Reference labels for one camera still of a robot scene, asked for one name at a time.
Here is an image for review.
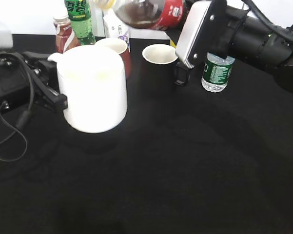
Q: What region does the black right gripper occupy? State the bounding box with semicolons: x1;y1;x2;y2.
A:
174;0;246;86

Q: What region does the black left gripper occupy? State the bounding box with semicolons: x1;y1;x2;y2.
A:
0;51;68;113

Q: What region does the white ceramic mug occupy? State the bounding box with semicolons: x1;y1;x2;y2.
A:
48;45;127;134

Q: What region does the cola bottle red label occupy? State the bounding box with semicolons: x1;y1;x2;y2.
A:
93;0;189;32

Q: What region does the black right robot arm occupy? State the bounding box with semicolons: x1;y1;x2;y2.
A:
166;0;293;94

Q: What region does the green sprite bottle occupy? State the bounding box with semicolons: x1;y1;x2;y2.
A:
64;0;96;45

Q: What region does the black ceramic mug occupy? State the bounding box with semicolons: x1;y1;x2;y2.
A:
139;44;177;98

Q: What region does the green label water bottle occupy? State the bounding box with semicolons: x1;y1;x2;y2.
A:
201;53;235;93

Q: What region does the brown nescafe coffee bottle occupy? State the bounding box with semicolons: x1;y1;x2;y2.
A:
54;17;81;54

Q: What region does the red ceramic mug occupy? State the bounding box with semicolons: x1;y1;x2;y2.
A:
95;38;132;79

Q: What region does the white milk carton bottle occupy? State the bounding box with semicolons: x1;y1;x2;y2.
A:
103;9;131;51

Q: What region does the black left camera cable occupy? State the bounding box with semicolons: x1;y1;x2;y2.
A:
0;52;36;162

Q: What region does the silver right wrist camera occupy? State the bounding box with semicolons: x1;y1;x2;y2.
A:
176;0;211;69

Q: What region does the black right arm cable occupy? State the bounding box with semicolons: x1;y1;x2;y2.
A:
241;0;293;39

